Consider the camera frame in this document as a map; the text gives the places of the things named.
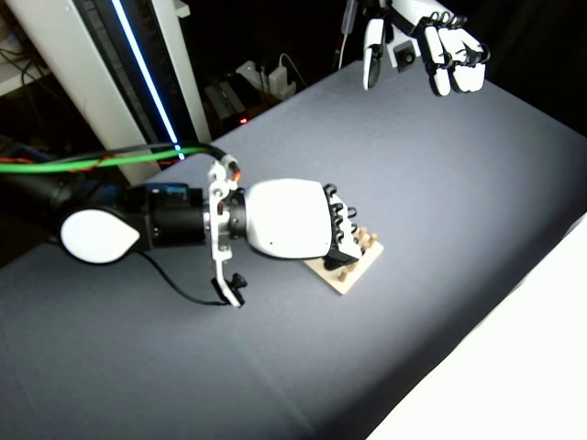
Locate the white shelf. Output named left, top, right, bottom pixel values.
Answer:
left=0, top=57, right=50, bottom=98

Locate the white hanging cable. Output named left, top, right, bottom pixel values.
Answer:
left=336, top=0, right=358, bottom=71

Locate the white power strip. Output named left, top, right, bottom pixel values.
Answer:
left=235, top=60, right=271, bottom=93

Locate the grey table cloth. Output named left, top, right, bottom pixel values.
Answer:
left=0, top=59, right=587, bottom=440

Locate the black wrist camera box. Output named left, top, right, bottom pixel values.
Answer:
left=392, top=39, right=421, bottom=72

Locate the wooden peg board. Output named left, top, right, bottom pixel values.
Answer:
left=302, top=226, right=385, bottom=297

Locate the white board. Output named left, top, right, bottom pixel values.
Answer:
left=366, top=214, right=587, bottom=440

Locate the white pillar with blue light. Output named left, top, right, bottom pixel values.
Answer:
left=4, top=0, right=212, bottom=184

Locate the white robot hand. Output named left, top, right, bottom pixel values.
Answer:
left=244, top=177, right=368, bottom=272
left=360, top=0, right=493, bottom=97

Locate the thin black cable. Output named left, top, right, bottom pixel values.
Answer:
left=136, top=249, right=230, bottom=307

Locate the black box with red light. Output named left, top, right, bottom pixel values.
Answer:
left=203, top=80, right=259, bottom=133

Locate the green cable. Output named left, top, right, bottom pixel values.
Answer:
left=0, top=144, right=228, bottom=175

